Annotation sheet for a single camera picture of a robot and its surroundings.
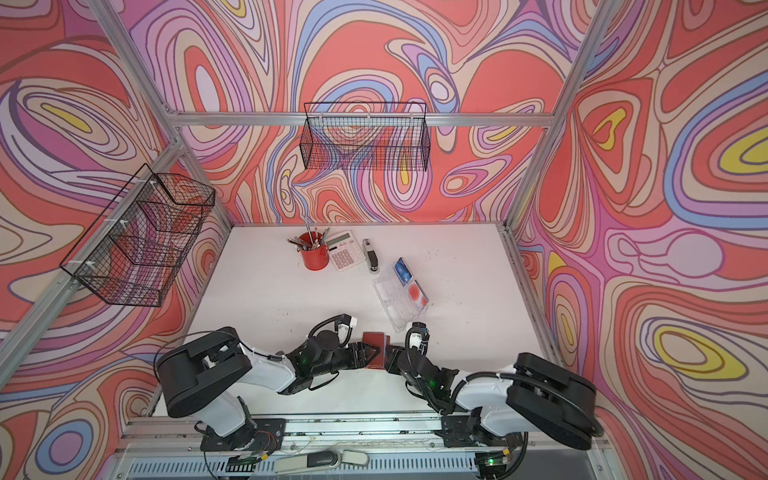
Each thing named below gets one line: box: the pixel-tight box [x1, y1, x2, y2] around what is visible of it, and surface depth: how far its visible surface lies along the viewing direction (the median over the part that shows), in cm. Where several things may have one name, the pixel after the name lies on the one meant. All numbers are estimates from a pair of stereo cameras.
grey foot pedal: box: [274, 450, 370, 474], surface depth 69 cm
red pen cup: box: [299, 231, 330, 271], surface depth 105 cm
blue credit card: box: [393, 257, 414, 287], surface depth 96 cm
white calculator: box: [326, 230, 366, 272], surface depth 110 cm
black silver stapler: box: [362, 238, 380, 275], surface depth 107 cm
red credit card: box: [408, 282, 429, 307], surface depth 90 cm
